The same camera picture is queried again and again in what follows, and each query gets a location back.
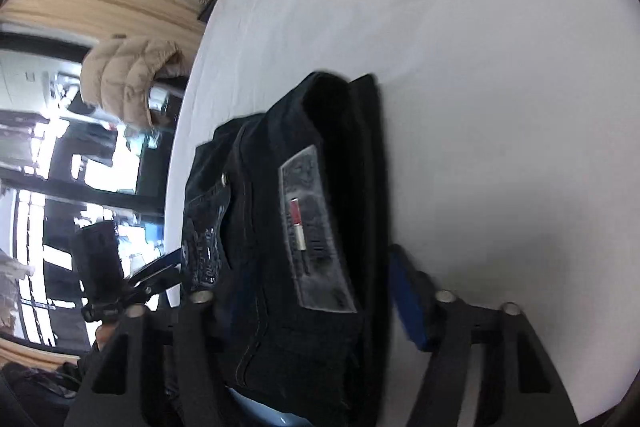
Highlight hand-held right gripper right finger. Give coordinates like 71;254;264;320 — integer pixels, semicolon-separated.
387;243;581;427

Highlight white bed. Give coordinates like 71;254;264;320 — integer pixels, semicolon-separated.
162;0;640;427

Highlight black framed window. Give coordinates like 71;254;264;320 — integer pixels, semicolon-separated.
0;32;176;348

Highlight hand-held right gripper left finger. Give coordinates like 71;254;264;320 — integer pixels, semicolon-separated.
64;289;236;427

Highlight black pants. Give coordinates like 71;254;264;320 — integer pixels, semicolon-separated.
181;71;396;427

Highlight beige puffer jacket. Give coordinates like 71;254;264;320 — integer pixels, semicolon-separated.
81;36;191;128

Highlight light blue cloth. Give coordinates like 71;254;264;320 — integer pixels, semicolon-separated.
227;387;306;427

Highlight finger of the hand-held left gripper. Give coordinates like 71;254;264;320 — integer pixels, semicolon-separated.
131;276;183;304
127;248;185;285

